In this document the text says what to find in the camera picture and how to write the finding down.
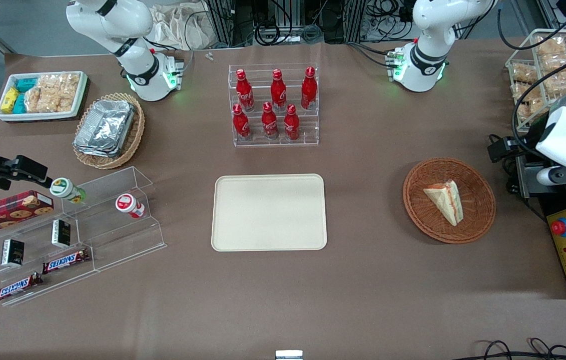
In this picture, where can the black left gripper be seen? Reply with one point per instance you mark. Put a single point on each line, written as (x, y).
(527, 151)

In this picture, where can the triangle sandwich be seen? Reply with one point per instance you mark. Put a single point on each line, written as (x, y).
(445, 200)

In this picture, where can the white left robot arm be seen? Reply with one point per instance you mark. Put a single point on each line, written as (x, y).
(423, 65)

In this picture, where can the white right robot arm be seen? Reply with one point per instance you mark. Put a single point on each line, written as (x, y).
(137, 75)

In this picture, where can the white rectangular snack tray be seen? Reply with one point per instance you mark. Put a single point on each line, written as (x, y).
(37, 116)

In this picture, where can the round brown wicker basket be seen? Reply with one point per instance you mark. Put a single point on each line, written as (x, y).
(423, 215)

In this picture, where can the oval light wicker basket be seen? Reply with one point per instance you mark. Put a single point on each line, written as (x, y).
(132, 137)

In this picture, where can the beige plastic tray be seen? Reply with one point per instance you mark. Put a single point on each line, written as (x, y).
(268, 212)

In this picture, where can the green cap drink bottle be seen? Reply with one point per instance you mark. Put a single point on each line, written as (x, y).
(66, 190)

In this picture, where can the red cookie box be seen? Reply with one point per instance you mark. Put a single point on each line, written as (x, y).
(7, 212)

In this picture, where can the bagged pastry snack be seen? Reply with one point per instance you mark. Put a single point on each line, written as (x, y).
(528, 102)
(551, 46)
(524, 74)
(560, 75)

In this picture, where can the teal snack packet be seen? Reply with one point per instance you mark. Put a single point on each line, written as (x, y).
(26, 84)
(19, 104)

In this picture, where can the clear rice cracker pack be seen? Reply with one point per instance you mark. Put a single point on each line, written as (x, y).
(37, 100)
(60, 84)

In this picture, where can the small black box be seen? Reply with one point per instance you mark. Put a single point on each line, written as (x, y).
(12, 252)
(61, 233)

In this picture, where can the yellow snack packet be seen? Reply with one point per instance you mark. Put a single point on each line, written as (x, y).
(9, 100)

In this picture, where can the stacked aluminium foil containers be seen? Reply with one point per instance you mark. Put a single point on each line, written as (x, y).
(105, 125)

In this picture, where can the snickers chocolate bar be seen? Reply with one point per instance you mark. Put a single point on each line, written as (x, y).
(17, 287)
(65, 261)

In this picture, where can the red emergency stop button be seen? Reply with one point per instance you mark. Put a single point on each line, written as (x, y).
(561, 228)

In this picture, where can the red cap drink bottle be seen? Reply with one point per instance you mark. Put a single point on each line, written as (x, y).
(129, 205)

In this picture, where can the clear acrylic stepped shelf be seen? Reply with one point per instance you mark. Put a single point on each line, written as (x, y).
(112, 240)

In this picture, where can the clear acrylic bottle rack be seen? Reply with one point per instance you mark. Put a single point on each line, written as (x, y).
(308, 125)

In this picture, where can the red cola bottle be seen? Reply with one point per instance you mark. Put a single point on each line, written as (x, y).
(278, 92)
(241, 125)
(291, 125)
(269, 124)
(245, 92)
(309, 90)

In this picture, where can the beige crumpled cloth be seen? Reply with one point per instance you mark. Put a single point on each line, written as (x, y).
(182, 25)

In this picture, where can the grey metal bracket plate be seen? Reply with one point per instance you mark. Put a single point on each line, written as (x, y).
(528, 180)

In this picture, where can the aluminium frame rack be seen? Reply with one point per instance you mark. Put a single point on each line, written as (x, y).
(288, 20)

